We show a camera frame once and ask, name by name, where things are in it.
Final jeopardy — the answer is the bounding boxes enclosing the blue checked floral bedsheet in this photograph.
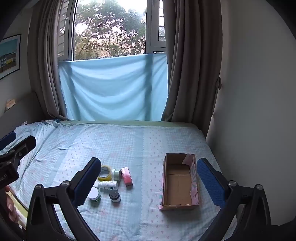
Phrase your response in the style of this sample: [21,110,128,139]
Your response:
[0,119,238,241]

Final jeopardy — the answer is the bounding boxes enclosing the brown curtain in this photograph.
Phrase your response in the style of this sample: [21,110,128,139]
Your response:
[28,0,70,121]
[161,0,222,137]

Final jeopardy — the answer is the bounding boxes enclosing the white bottle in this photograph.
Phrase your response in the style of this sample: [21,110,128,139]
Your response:
[97,181,118,191]

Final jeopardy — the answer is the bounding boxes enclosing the wall poster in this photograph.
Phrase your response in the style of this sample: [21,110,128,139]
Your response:
[0,34,22,80]

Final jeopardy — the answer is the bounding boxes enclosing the yellow tape roll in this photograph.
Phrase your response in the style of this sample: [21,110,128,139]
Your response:
[97,165,112,182]

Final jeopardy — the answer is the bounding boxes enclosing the light blue cloth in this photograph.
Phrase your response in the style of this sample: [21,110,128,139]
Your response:
[58,52,169,121]

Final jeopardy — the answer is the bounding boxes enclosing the small jar black lid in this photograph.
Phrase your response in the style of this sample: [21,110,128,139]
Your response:
[109,191,121,203]

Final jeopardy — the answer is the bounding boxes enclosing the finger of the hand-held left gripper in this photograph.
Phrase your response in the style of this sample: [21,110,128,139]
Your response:
[0,136,36,167]
[0,132,16,151]

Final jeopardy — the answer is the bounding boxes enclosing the pink printed cardboard box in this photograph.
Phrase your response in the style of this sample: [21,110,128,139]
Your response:
[159,153,201,211]

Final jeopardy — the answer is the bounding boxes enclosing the grey window frame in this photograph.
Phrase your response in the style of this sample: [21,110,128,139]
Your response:
[57,0,167,62]

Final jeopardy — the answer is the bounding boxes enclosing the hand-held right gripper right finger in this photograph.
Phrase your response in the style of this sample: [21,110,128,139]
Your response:
[196,158,273,241]

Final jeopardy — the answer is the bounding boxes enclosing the dark green jar white lid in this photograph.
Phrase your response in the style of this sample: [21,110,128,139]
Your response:
[88,186,102,206]

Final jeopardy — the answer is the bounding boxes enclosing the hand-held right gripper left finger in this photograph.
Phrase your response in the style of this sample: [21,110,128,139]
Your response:
[26,157,102,241]

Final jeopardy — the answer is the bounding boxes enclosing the person's left hand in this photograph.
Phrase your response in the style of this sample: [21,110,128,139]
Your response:
[5,185,20,224]

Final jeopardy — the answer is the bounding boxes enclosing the trees outside window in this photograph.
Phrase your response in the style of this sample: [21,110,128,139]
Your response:
[74,0,147,60]

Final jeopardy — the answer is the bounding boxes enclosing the green mattress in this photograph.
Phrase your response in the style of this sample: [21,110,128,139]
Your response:
[67,120,199,128]

